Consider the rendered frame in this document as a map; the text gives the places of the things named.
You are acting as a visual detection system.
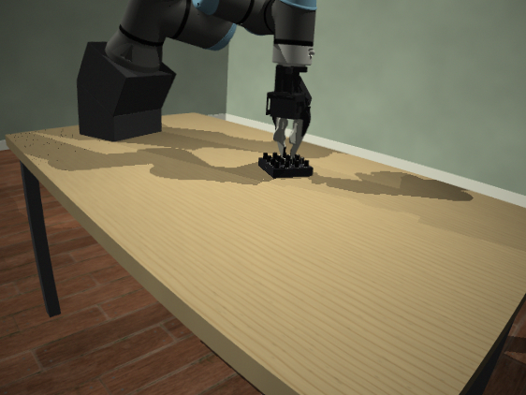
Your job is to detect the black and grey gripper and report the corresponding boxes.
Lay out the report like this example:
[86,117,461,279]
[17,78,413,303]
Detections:
[266,65,311,159]

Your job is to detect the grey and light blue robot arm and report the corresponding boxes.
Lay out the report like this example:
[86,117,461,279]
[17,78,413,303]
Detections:
[105,0,317,73]

